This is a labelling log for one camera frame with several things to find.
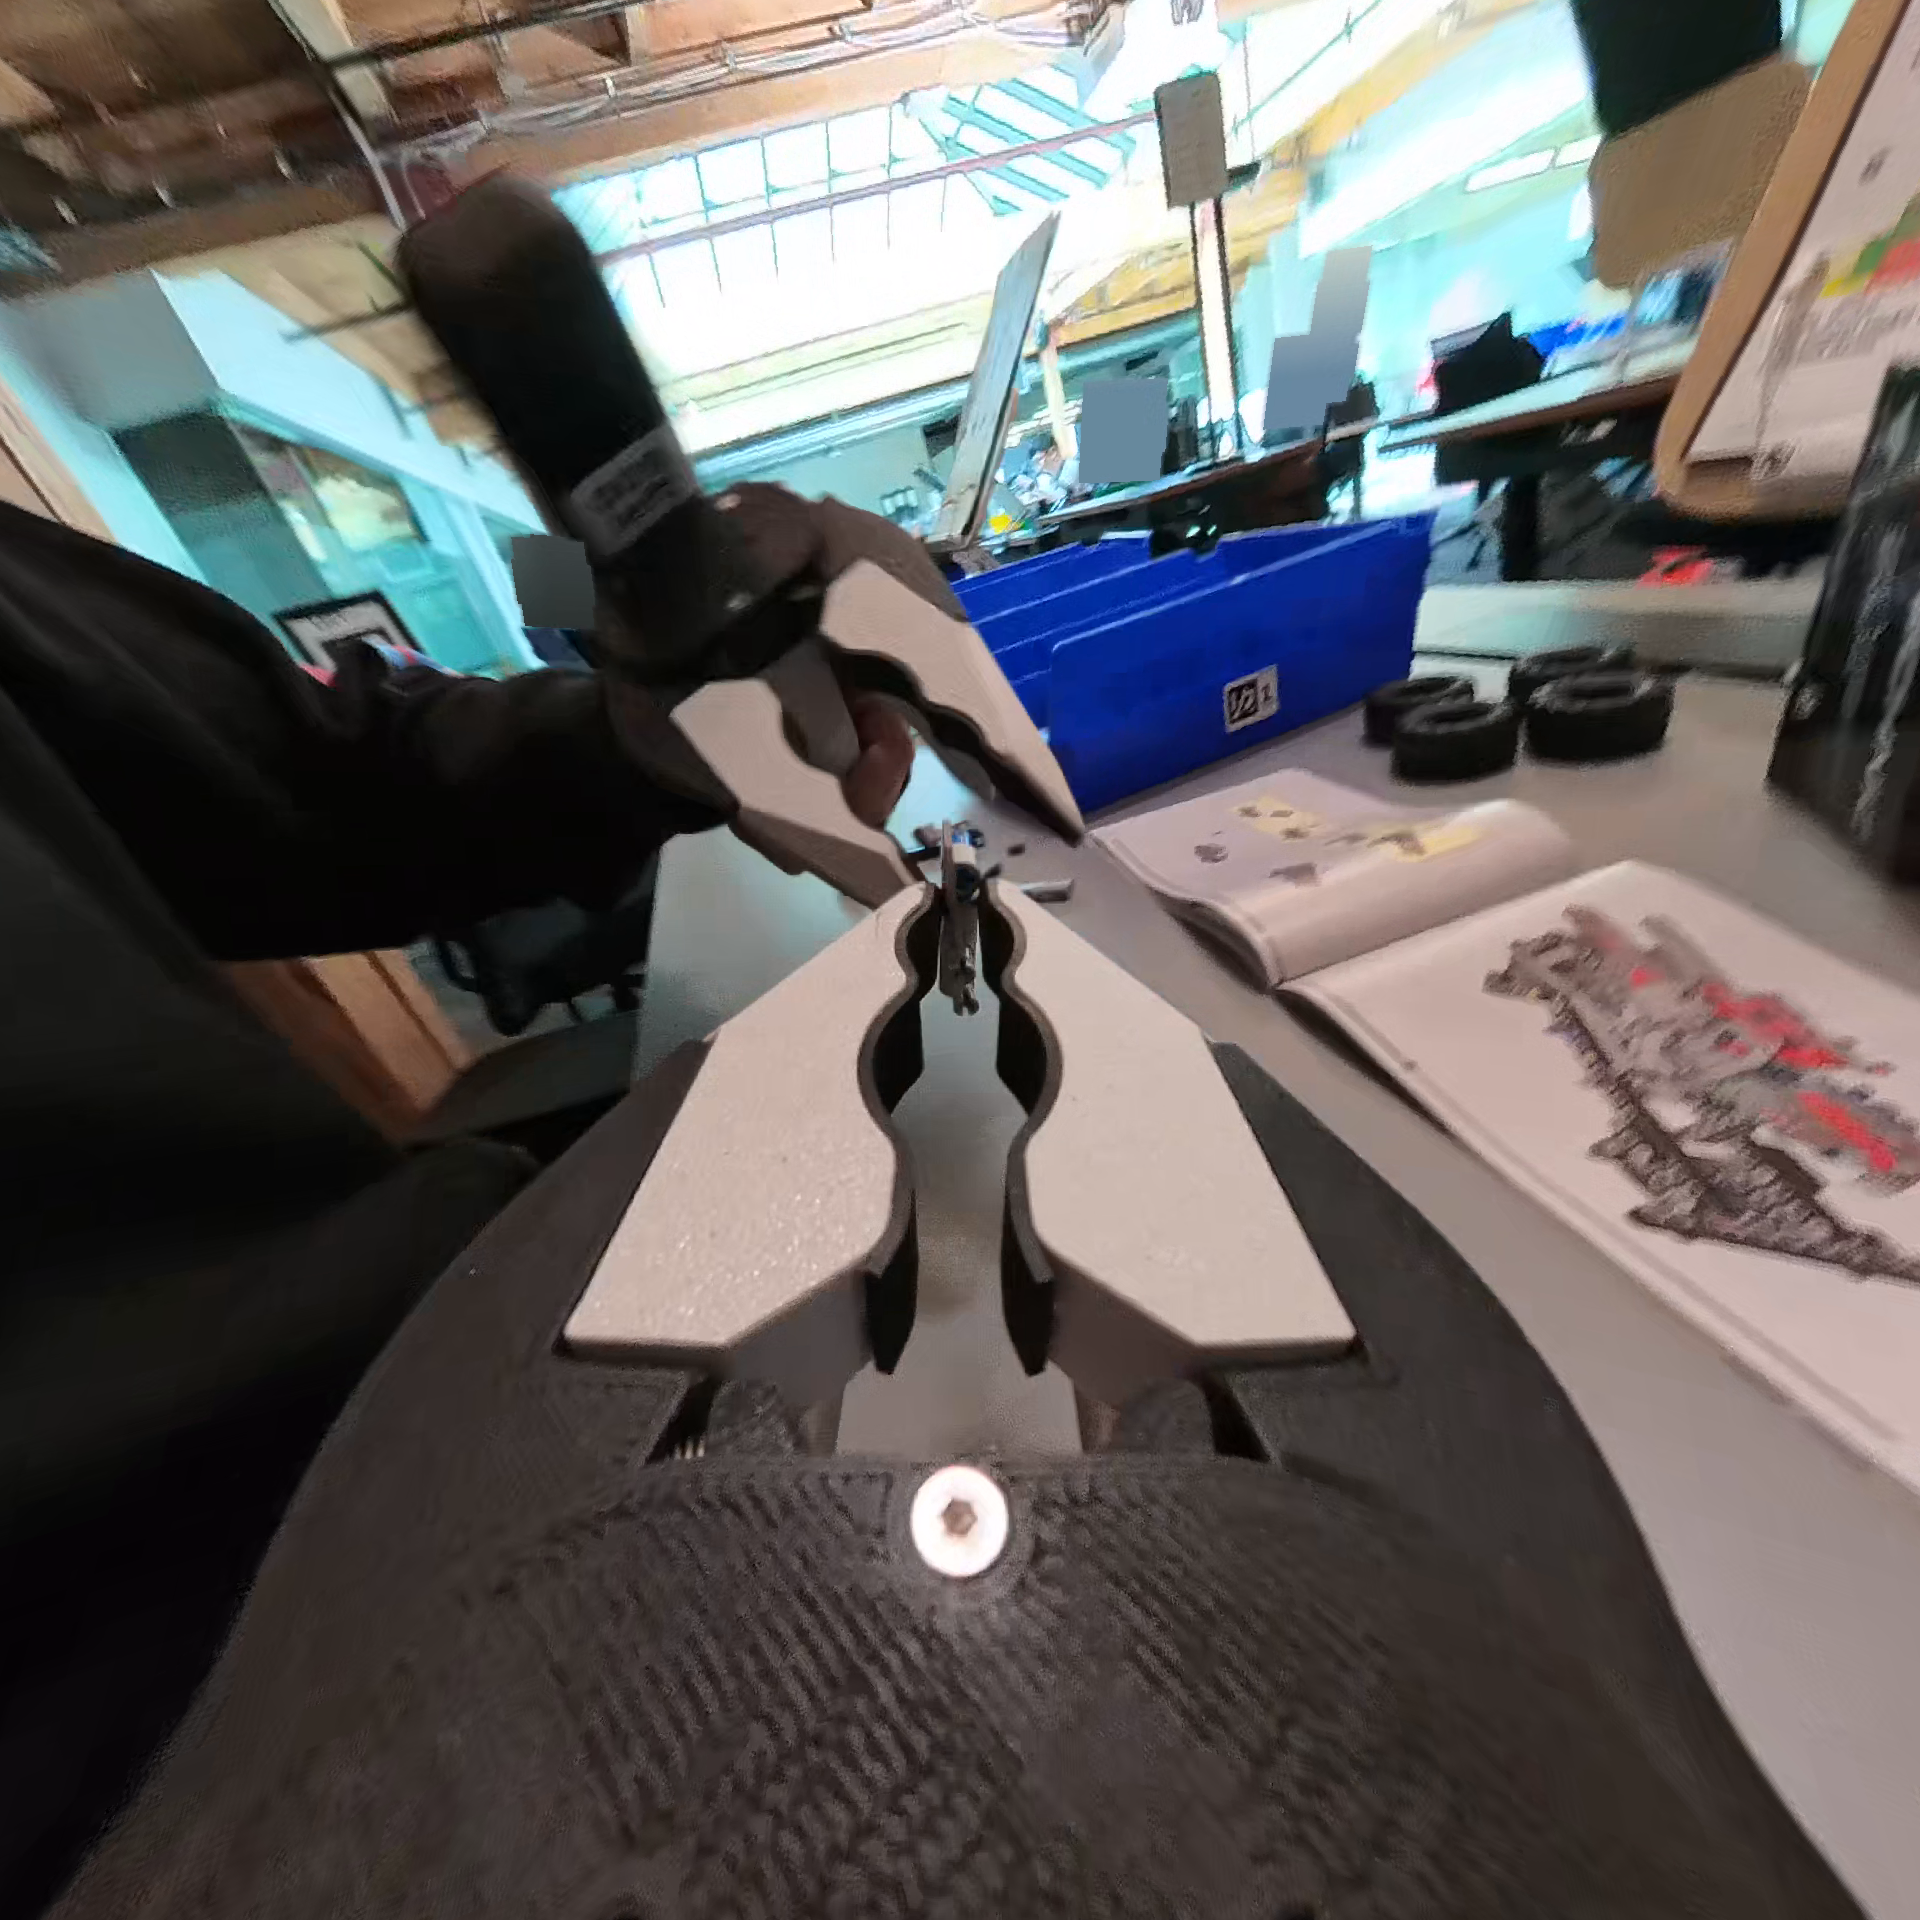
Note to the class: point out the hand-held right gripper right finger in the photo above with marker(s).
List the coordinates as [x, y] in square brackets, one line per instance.
[1172, 1171]

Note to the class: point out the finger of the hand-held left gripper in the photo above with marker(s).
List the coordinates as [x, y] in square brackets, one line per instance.
[750, 780]
[960, 675]

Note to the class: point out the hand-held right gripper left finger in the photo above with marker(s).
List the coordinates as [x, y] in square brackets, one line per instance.
[750, 1171]

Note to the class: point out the small toy brick assembly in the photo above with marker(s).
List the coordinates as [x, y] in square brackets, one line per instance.
[956, 930]

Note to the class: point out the person's left forearm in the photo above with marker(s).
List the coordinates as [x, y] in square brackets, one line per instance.
[494, 796]

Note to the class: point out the person's left hand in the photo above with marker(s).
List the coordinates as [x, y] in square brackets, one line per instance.
[878, 772]

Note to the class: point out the blue plastic bin white label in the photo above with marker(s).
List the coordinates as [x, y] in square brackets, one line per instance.
[1172, 675]

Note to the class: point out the black office chair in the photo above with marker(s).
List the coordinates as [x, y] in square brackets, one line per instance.
[540, 945]

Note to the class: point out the white leaning board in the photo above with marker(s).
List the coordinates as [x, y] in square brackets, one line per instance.
[1002, 375]

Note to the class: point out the open instruction booklet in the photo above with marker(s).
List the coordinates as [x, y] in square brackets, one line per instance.
[1500, 1020]

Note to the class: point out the black toy tyre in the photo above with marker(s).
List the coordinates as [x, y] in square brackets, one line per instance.
[1455, 746]
[1599, 720]
[1570, 666]
[1419, 704]

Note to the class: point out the person's black clothing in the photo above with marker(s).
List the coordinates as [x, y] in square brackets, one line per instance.
[149, 1201]

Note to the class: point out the black printed box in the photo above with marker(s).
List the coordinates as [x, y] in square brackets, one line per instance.
[1852, 644]

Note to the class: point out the printed poster board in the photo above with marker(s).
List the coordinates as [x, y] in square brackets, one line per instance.
[1830, 299]

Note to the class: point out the framed wall picture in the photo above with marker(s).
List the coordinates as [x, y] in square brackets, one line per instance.
[342, 630]

